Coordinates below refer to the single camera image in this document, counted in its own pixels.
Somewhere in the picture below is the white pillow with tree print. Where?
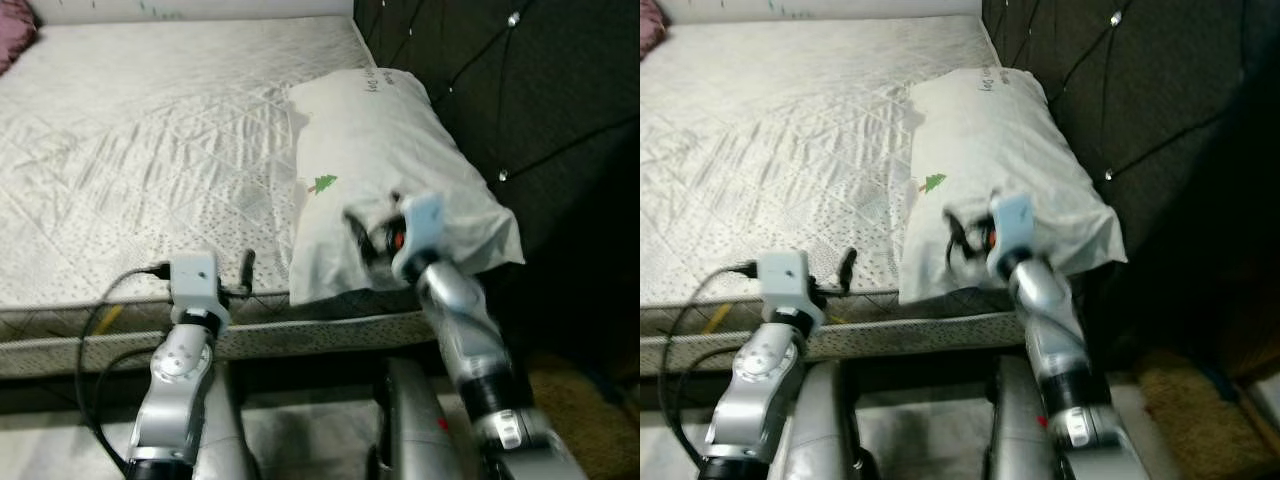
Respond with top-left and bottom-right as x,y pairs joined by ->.
897,67 -> 1129,304
287,67 -> 526,306

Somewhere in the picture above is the white patterned quilted mattress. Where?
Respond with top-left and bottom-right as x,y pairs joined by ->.
640,15 -> 1131,376
0,15 -> 521,376

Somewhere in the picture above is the silver left robot leg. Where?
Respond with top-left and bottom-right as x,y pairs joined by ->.
795,360 -> 873,480
190,358 -> 263,480

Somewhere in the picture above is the silver robot leg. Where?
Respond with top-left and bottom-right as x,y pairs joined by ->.
795,360 -> 873,480
982,355 -> 1056,480
190,358 -> 263,480
372,355 -> 456,480

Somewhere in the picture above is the silver right robot leg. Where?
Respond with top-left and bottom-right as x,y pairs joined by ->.
982,355 -> 1056,480
372,355 -> 456,480

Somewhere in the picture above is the black tufted headboard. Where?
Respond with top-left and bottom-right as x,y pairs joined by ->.
352,0 -> 641,371
980,0 -> 1280,371

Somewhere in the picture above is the brown shaggy rug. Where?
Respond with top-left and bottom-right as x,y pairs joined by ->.
1135,350 -> 1280,471
525,355 -> 641,480

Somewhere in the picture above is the purple cartoon print blanket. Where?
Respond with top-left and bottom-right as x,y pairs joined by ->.
640,0 -> 669,56
0,0 -> 39,76

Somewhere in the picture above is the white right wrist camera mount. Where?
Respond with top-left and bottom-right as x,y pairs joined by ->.
392,193 -> 446,276
988,193 -> 1036,276

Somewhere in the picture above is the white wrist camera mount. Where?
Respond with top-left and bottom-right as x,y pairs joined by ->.
757,250 -> 821,323
392,193 -> 446,276
988,193 -> 1036,276
168,252 -> 229,321

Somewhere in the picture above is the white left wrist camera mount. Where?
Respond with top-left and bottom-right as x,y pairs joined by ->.
757,250 -> 821,323
168,252 -> 229,321

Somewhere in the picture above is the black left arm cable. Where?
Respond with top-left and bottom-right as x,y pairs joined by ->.
670,260 -> 766,466
75,262 -> 176,471

